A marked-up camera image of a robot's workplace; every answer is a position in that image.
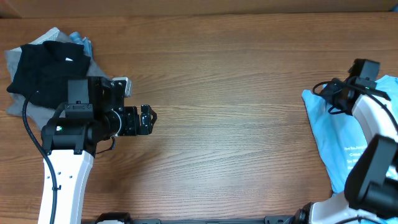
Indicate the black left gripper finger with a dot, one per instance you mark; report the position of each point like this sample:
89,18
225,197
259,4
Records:
148,115
145,129

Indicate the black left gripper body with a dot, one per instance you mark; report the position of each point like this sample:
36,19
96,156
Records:
129,124

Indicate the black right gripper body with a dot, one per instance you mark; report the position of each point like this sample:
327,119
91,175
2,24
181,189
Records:
331,94

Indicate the light blue printed t-shirt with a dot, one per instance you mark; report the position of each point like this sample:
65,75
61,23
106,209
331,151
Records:
339,137

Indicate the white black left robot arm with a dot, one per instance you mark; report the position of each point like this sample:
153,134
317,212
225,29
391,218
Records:
94,112

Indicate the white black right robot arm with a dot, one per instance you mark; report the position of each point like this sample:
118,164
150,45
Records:
369,195

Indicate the black folded polo shirt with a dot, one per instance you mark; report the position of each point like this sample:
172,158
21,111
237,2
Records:
46,68

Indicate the blue folded garment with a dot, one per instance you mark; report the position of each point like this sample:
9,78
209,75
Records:
85,42

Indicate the white mesh folded garment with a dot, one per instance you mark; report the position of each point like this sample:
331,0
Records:
51,34

